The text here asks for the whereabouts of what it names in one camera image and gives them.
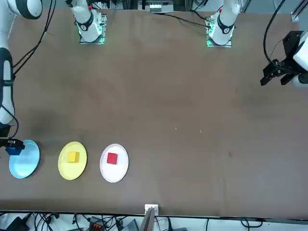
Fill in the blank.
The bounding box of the aluminium camera post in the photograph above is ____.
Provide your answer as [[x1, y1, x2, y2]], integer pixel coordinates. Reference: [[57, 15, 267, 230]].
[[141, 204, 160, 231]]

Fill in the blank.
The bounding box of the black base cable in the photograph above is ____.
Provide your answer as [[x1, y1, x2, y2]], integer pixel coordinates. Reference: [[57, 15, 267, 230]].
[[154, 12, 212, 31]]

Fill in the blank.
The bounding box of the orange and black device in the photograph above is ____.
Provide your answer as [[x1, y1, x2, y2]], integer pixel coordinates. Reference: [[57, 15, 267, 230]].
[[88, 216, 104, 229]]

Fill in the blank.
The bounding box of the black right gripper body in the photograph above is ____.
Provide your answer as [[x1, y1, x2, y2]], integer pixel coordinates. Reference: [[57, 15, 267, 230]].
[[0, 124, 12, 140]]

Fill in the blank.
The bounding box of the white plate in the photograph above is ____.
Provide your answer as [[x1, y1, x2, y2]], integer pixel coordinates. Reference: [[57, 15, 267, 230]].
[[99, 143, 129, 183]]

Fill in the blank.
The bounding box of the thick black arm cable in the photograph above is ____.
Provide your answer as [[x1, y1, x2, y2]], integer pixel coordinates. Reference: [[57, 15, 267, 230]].
[[263, 0, 287, 64]]

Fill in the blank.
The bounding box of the flat dark box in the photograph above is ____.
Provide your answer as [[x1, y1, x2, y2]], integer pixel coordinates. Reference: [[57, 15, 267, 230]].
[[4, 216, 30, 231]]

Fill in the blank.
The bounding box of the dark ribbed power supply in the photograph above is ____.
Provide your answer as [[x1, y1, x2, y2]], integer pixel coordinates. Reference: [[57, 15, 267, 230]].
[[125, 219, 140, 231]]

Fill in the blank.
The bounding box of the red cube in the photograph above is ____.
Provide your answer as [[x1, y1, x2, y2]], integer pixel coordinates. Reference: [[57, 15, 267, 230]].
[[106, 152, 119, 166]]

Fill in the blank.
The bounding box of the yellow cube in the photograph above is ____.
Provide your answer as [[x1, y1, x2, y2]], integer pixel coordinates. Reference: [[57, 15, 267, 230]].
[[66, 151, 80, 164]]

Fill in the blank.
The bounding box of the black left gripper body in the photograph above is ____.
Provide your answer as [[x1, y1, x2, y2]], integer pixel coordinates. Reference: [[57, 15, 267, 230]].
[[282, 30, 305, 70]]

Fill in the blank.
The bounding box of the blue cube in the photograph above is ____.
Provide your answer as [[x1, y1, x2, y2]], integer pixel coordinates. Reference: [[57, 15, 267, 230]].
[[5, 141, 24, 156]]

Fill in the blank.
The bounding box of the blue plate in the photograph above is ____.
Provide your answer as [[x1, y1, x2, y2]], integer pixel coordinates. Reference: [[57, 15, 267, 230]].
[[9, 140, 41, 179]]

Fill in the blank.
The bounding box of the yellow plate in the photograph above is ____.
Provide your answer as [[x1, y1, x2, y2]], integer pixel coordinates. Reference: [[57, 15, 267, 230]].
[[57, 141, 88, 180]]

